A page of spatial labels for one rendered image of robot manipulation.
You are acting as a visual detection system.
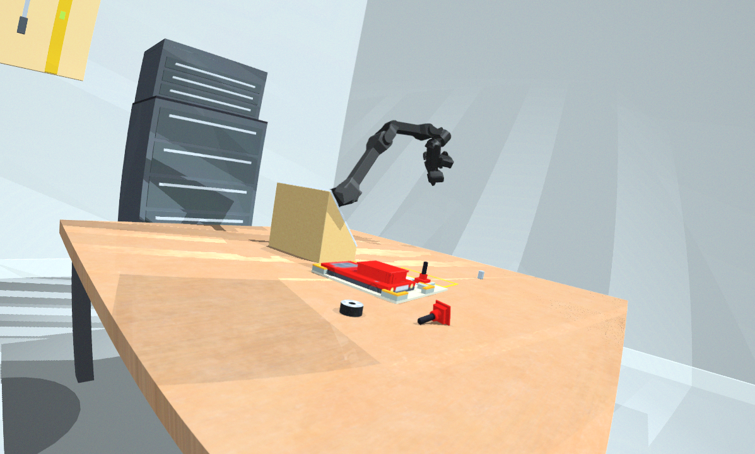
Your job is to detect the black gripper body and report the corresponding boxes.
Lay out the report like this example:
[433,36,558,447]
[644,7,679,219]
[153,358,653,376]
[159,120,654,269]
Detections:
[423,152,444,183]

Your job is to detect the black toy tyre with white hub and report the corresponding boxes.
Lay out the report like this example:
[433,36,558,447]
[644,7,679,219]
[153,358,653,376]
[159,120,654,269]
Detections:
[339,300,363,317]

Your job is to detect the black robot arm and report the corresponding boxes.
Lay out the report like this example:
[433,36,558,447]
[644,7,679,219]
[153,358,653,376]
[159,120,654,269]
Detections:
[330,120,454,207]

